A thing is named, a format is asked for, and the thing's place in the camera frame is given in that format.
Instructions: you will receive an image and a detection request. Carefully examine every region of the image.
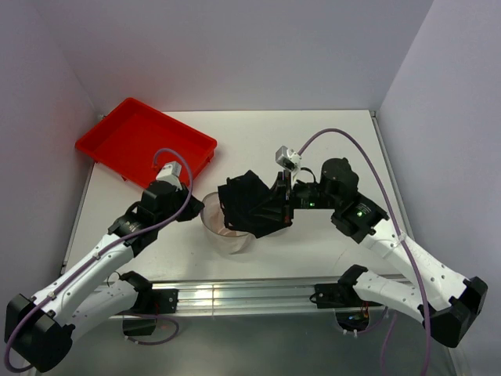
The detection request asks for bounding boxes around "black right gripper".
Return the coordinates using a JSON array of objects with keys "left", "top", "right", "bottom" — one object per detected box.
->
[{"left": 249, "top": 168, "right": 340, "bottom": 222}]

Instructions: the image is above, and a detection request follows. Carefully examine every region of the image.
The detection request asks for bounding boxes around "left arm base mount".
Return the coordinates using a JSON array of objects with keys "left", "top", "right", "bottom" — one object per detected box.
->
[{"left": 119, "top": 271, "right": 178, "bottom": 315}]

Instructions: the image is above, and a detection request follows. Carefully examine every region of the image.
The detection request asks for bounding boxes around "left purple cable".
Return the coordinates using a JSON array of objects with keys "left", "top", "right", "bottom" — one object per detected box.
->
[{"left": 4, "top": 148, "right": 193, "bottom": 371}]

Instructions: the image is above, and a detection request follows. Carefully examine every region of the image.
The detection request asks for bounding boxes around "black garment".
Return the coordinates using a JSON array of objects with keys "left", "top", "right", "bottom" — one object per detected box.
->
[{"left": 218, "top": 170, "right": 292, "bottom": 238}]

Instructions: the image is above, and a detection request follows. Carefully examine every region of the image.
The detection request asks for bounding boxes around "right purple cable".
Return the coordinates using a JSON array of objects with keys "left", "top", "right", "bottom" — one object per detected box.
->
[{"left": 299, "top": 128, "right": 434, "bottom": 375}]

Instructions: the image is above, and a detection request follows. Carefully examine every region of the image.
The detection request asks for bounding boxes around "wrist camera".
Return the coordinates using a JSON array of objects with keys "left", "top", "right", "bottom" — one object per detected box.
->
[
  {"left": 156, "top": 161, "right": 182, "bottom": 187},
  {"left": 275, "top": 146, "right": 301, "bottom": 174}
]

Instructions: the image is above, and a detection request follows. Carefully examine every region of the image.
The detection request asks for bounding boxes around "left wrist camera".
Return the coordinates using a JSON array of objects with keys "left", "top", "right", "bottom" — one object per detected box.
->
[{"left": 156, "top": 161, "right": 182, "bottom": 187}]

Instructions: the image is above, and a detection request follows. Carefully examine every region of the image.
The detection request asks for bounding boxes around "white mesh laundry bag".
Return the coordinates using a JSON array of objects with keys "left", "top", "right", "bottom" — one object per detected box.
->
[{"left": 200, "top": 191, "right": 293, "bottom": 255}]

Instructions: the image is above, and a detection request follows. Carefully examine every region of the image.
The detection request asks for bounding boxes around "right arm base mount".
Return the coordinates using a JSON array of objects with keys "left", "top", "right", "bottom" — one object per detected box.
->
[{"left": 309, "top": 265, "right": 383, "bottom": 309}]

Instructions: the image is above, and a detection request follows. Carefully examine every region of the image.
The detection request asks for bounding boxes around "beige bra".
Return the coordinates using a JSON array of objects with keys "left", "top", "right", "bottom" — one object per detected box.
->
[{"left": 211, "top": 226, "right": 248, "bottom": 237}]

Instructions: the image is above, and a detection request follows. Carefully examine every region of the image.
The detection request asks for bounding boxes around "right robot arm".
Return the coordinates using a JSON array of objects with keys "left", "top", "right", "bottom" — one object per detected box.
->
[{"left": 261, "top": 154, "right": 488, "bottom": 348}]

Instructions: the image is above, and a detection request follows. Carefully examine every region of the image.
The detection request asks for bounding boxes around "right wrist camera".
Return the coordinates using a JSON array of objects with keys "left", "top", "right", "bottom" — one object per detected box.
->
[{"left": 275, "top": 146, "right": 301, "bottom": 174}]

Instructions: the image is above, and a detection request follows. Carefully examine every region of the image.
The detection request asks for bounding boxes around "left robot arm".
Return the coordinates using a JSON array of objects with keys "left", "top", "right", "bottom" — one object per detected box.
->
[{"left": 3, "top": 180, "right": 204, "bottom": 374}]

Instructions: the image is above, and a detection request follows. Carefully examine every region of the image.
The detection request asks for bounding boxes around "purple cable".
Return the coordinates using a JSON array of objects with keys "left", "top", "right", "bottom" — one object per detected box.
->
[
  {"left": 299, "top": 128, "right": 434, "bottom": 375},
  {"left": 4, "top": 148, "right": 193, "bottom": 371}
]

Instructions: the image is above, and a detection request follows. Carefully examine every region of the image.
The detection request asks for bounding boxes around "aluminium mounting rail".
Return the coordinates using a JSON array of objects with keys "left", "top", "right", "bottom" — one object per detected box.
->
[{"left": 58, "top": 275, "right": 449, "bottom": 320}]

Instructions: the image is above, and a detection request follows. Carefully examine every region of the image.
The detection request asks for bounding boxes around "red plastic tray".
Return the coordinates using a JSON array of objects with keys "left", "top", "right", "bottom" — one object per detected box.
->
[{"left": 75, "top": 98, "right": 217, "bottom": 188}]

